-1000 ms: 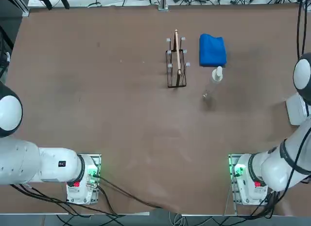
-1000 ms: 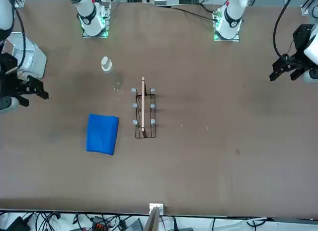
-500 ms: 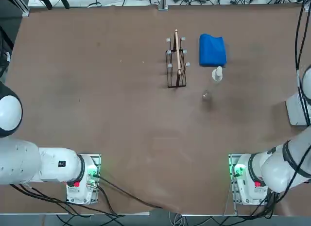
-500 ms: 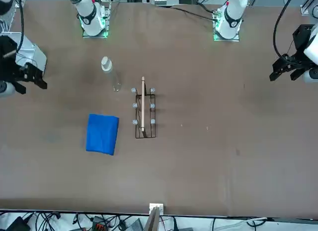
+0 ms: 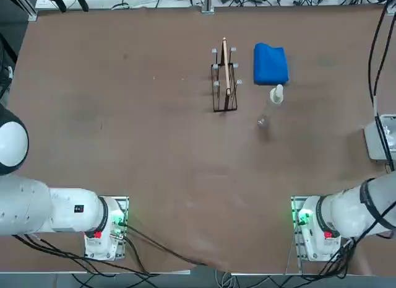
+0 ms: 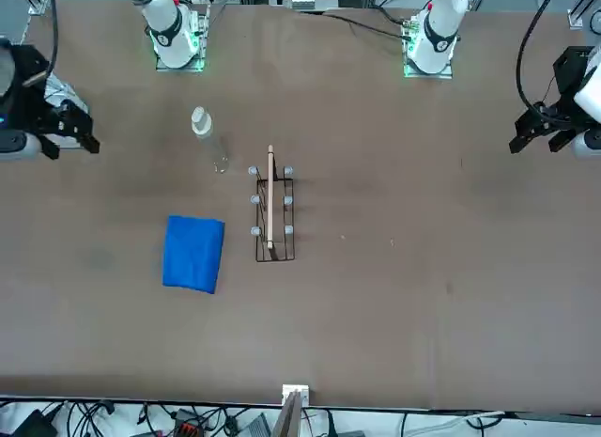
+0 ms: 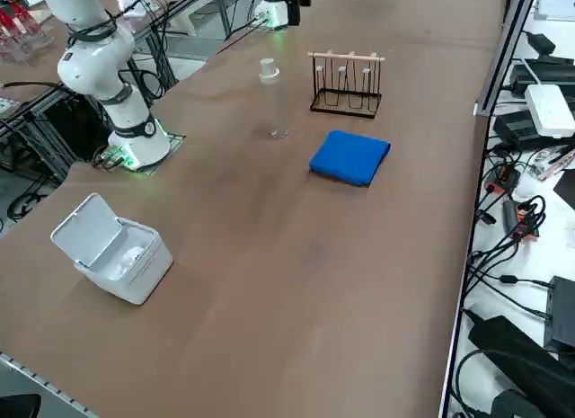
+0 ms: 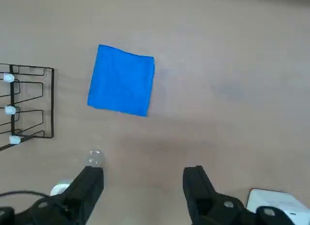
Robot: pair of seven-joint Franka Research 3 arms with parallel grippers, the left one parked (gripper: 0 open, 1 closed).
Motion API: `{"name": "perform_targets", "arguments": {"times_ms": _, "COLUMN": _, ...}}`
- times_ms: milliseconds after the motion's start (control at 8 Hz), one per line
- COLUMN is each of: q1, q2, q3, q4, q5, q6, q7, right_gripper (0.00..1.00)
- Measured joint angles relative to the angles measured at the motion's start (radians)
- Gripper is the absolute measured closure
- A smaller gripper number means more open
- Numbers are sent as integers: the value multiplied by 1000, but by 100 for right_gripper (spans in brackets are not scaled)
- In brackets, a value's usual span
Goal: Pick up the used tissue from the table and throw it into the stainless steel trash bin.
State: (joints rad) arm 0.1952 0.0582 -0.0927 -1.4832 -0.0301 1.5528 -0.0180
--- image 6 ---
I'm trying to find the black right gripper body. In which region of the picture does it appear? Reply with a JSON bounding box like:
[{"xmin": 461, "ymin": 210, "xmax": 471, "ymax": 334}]
[{"xmin": 8, "ymin": 44, "xmax": 62, "ymax": 135}]

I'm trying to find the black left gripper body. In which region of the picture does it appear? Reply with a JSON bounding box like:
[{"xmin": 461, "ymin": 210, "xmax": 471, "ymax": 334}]
[{"xmin": 544, "ymin": 45, "xmax": 600, "ymax": 128}]

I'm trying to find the folded blue cloth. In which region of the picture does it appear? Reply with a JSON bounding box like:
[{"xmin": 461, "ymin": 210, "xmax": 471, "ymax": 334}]
[{"xmin": 162, "ymin": 214, "xmax": 226, "ymax": 296}]

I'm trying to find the black power adapter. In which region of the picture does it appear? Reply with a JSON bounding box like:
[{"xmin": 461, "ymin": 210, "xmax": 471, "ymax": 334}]
[{"xmin": 8, "ymin": 408, "xmax": 58, "ymax": 437}]

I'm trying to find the black red electronic device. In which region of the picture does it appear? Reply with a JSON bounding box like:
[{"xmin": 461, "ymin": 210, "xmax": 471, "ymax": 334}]
[{"xmin": 169, "ymin": 408, "xmax": 213, "ymax": 437}]

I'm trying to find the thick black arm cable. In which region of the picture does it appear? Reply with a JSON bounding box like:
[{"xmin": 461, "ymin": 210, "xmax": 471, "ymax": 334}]
[
  {"xmin": 515, "ymin": 0, "xmax": 562, "ymax": 110},
  {"xmin": 43, "ymin": 0, "xmax": 61, "ymax": 77}
]

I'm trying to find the black cable across table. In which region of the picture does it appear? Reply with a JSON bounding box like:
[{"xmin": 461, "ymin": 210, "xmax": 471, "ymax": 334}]
[{"xmin": 300, "ymin": 9, "xmax": 406, "ymax": 39}]

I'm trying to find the black wire rack wooden handle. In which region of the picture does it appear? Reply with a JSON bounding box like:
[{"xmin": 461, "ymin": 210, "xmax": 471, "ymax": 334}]
[{"xmin": 247, "ymin": 145, "xmax": 298, "ymax": 263}]

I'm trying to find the upright post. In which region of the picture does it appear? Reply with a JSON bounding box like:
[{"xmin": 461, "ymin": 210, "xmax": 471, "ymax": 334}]
[{"xmin": 271, "ymin": 389, "xmax": 304, "ymax": 437}]

